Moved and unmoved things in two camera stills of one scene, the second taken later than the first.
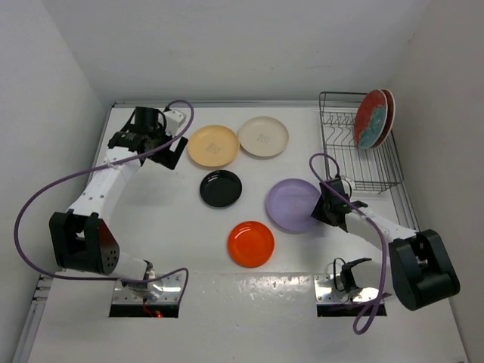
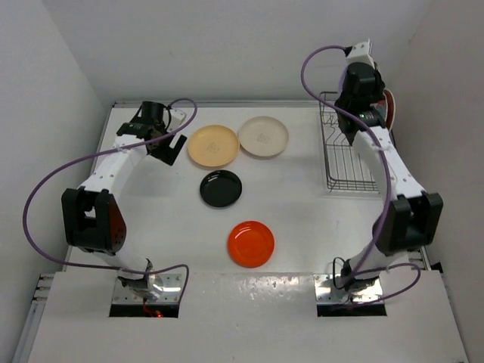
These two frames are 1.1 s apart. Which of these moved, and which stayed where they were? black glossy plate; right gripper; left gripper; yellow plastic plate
Moved: right gripper
Stayed: black glossy plate; left gripper; yellow plastic plate
